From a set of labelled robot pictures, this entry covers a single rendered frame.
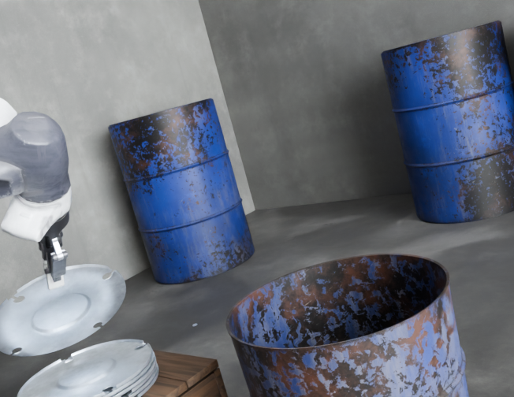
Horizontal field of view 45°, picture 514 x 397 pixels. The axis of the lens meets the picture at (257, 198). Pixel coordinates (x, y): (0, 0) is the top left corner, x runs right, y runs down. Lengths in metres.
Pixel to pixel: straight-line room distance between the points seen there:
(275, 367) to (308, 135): 3.23
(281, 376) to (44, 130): 0.54
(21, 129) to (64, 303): 0.51
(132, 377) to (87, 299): 0.20
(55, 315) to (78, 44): 2.53
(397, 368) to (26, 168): 0.65
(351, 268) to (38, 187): 0.69
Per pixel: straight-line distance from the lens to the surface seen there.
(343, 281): 1.39
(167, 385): 1.35
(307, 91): 4.13
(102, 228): 3.63
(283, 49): 4.18
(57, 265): 1.17
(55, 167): 1.00
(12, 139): 0.98
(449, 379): 1.14
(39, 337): 1.44
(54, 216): 1.07
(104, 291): 1.39
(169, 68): 4.18
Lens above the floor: 0.89
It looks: 10 degrees down
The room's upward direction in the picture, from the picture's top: 15 degrees counter-clockwise
